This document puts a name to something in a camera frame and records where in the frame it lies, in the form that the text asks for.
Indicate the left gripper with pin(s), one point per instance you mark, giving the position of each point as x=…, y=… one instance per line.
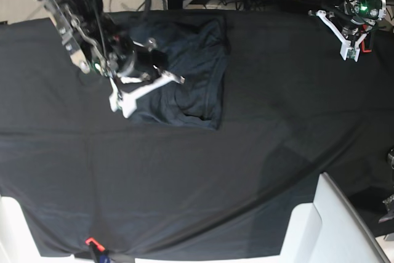
x=355, y=21

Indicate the white bin left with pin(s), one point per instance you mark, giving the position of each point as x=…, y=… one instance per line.
x=17, y=244

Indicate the black red clamp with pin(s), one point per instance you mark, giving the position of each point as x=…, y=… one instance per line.
x=98, y=252
x=368, y=41

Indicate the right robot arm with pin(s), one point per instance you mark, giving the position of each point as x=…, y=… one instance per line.
x=96, y=44

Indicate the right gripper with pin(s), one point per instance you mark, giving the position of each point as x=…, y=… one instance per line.
x=133, y=62

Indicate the white bin right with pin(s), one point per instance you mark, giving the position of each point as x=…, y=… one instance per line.
x=330, y=230

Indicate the white bin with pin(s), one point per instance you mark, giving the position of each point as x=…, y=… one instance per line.
x=17, y=244
x=330, y=230

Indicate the black red clamp front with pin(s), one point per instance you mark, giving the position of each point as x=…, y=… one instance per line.
x=98, y=252

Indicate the black table cloth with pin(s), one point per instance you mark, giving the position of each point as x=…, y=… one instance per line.
x=292, y=109

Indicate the black red clamp right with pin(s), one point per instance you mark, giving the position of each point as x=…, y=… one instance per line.
x=368, y=41

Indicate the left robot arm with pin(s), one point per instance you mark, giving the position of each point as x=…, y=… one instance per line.
x=354, y=23

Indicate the dark grey T-shirt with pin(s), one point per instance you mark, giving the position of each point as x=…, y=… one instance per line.
x=191, y=72

